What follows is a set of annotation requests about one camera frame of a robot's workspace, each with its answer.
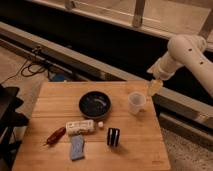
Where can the translucent yellowish end effector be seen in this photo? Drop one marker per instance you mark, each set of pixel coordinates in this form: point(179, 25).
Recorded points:
point(154, 86)

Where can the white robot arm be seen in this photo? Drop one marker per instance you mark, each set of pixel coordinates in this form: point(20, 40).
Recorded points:
point(182, 51)

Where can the black eraser with white stripes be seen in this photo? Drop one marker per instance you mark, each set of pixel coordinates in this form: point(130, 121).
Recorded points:
point(113, 135)

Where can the clear plastic measuring cup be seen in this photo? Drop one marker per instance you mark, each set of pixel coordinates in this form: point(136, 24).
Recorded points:
point(136, 102)

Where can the black round bowl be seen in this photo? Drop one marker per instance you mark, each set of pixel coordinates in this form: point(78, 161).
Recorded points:
point(94, 105)

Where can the white plastic bottle lying down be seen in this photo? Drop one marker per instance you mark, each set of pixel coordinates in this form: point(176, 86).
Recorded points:
point(84, 126)

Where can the blue sponge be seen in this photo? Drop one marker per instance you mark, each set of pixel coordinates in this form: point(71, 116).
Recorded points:
point(77, 147)

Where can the blue object on floor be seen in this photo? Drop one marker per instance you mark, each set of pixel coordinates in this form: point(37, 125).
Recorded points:
point(58, 78)

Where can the black chair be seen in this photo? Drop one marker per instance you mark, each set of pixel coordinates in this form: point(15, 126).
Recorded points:
point(9, 119)

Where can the red handled screwdriver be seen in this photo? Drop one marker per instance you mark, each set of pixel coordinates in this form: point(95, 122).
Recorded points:
point(55, 136)

